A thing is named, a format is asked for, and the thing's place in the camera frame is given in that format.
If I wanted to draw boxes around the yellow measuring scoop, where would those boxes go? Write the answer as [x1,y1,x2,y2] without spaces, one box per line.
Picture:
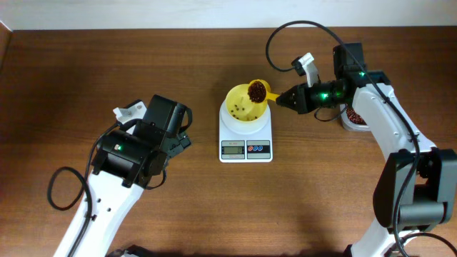
[248,79,279,104]

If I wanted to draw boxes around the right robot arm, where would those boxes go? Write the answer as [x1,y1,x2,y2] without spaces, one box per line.
[276,43,456,256]

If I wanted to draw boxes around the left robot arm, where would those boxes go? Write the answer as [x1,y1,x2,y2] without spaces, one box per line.
[55,95,193,256]

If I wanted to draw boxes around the red beans in scoop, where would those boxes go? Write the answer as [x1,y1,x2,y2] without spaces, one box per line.
[248,81,266,104]

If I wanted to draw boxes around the yellow plastic bowl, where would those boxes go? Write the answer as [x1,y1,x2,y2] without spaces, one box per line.
[225,84,267,121]

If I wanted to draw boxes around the red beans in bowl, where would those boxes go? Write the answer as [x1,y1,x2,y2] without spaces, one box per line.
[227,104,256,121]

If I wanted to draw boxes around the white digital kitchen scale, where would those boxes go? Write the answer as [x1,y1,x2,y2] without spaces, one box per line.
[219,101,273,163]

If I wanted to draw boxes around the red beans in container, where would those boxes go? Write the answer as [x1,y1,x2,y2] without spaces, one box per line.
[346,108,366,125]

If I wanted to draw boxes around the clear plastic container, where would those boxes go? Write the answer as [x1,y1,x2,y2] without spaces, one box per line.
[340,104,370,132]

